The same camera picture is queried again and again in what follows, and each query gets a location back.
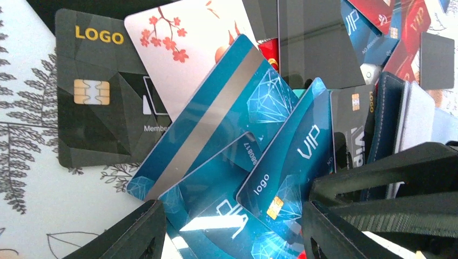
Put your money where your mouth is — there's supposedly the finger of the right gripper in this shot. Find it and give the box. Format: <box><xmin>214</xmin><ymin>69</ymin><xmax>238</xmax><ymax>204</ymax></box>
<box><xmin>331</xmin><ymin>192</ymin><xmax>457</xmax><ymax>258</ymax></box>
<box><xmin>309</xmin><ymin>141</ymin><xmax>457</xmax><ymax>206</ymax></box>

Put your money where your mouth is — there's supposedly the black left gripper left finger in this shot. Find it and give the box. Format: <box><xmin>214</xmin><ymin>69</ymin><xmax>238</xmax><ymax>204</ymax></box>
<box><xmin>66</xmin><ymin>200</ymin><xmax>166</xmax><ymax>259</ymax></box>

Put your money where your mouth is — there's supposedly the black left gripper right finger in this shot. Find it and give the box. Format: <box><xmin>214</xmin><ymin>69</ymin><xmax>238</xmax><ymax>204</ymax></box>
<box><xmin>302</xmin><ymin>201</ymin><xmax>400</xmax><ymax>258</ymax></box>

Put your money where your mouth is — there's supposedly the dark blue card holder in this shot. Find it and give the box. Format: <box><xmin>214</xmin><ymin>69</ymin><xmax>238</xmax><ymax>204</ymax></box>
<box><xmin>362</xmin><ymin>72</ymin><xmax>457</xmax><ymax>201</ymax></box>

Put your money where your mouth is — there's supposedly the blue VIP logo card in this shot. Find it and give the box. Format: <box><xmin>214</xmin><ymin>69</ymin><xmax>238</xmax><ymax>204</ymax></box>
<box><xmin>236</xmin><ymin>78</ymin><xmax>334</xmax><ymax>244</ymax></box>

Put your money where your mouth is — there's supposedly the red vip card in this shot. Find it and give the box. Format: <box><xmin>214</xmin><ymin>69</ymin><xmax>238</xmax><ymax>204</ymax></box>
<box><xmin>383</xmin><ymin>1</ymin><xmax>431</xmax><ymax>82</ymax></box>
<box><xmin>258</xmin><ymin>38</ymin><xmax>279</xmax><ymax>72</ymax></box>

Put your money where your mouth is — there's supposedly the blue VIP card lower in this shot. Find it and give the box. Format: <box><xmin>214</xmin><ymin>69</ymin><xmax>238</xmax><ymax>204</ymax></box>
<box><xmin>160</xmin><ymin>134</ymin><xmax>304</xmax><ymax>258</ymax></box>

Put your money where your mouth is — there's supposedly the small black LOGO card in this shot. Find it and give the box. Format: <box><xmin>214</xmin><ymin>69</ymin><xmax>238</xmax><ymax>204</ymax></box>
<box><xmin>331</xmin><ymin>85</ymin><xmax>376</xmax><ymax>172</ymax></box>

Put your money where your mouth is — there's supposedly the dark grey LOGO card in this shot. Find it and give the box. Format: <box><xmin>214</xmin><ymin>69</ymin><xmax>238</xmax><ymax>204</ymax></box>
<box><xmin>55</xmin><ymin>9</ymin><xmax>171</xmax><ymax>168</ymax></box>

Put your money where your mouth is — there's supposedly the blue card left pile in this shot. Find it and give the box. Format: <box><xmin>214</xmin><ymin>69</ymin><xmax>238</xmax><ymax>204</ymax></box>
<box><xmin>341</xmin><ymin>1</ymin><xmax>399</xmax><ymax>66</ymax></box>

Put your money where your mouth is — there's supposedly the red VIP card front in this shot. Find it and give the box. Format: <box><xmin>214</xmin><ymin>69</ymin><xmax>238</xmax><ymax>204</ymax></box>
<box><xmin>383</xmin><ymin>1</ymin><xmax>431</xmax><ymax>82</ymax></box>

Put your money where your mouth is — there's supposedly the red card numbered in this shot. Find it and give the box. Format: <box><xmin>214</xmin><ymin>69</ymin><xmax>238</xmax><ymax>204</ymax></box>
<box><xmin>349</xmin><ymin>0</ymin><xmax>395</xmax><ymax>35</ymax></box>

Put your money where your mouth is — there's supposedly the blue stripe back card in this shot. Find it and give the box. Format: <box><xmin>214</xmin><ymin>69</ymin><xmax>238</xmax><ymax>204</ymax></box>
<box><xmin>126</xmin><ymin>35</ymin><xmax>299</xmax><ymax>200</ymax></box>

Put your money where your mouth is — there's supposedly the glossy black card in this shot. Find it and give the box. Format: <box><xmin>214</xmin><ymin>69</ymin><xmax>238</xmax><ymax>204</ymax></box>
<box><xmin>277</xmin><ymin>0</ymin><xmax>365</xmax><ymax>89</ymax></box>

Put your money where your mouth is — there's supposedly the white blossom card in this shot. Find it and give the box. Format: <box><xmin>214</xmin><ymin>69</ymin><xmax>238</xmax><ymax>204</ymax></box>
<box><xmin>124</xmin><ymin>0</ymin><xmax>255</xmax><ymax>120</ymax></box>

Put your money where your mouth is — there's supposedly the floral patterned table mat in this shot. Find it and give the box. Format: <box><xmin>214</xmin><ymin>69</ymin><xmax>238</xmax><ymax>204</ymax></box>
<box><xmin>1</xmin><ymin>1</ymin><xmax>141</xmax><ymax>258</ymax></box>

